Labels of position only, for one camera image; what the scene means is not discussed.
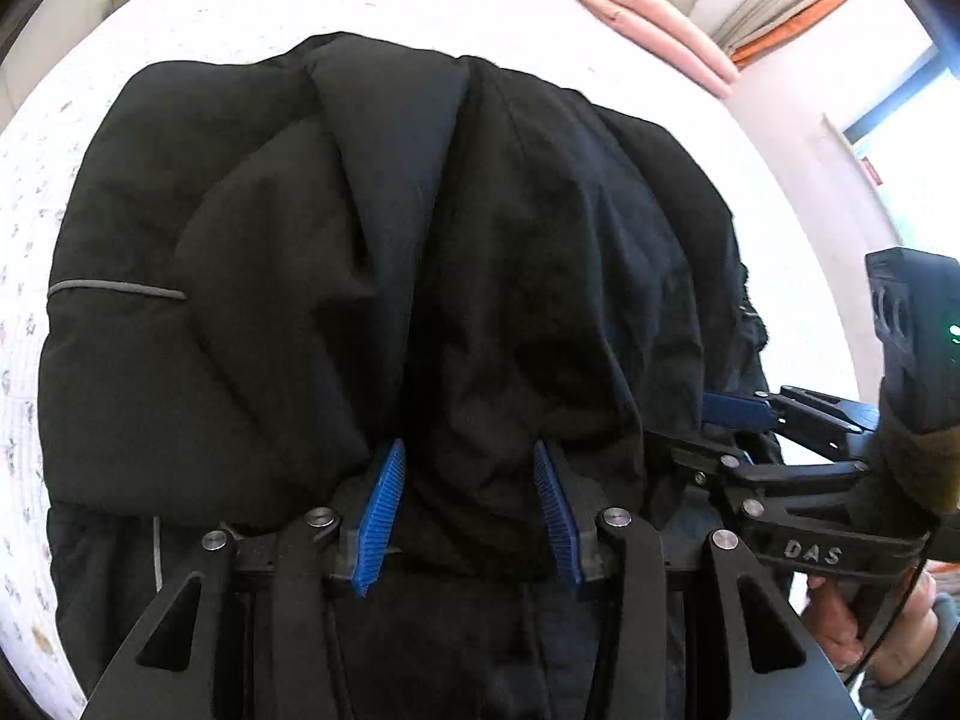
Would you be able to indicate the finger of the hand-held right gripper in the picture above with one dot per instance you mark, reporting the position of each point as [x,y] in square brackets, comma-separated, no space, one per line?
[739,409]
[810,540]

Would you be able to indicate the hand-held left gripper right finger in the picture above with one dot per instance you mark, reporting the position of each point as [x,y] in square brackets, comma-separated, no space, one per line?
[559,517]

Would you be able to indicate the folded pink blanket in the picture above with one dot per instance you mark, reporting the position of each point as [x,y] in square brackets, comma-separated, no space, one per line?
[660,30]

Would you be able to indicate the orange and beige curtain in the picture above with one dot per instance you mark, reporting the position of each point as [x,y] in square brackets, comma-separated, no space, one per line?
[787,0]

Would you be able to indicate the black hooded jacket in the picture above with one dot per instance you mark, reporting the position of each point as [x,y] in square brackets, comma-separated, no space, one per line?
[375,277]

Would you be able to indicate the person's right hand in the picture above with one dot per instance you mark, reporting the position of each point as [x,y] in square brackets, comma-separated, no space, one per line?
[832,622]

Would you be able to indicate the window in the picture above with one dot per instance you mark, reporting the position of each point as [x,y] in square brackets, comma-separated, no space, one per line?
[915,135]

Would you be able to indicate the small red item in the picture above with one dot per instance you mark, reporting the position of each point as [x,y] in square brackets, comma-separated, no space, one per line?
[870,170]

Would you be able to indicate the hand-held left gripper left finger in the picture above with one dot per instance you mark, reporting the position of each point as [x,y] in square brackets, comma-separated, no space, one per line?
[379,517]

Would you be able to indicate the person's right forearm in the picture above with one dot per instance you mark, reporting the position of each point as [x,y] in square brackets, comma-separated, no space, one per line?
[922,682]

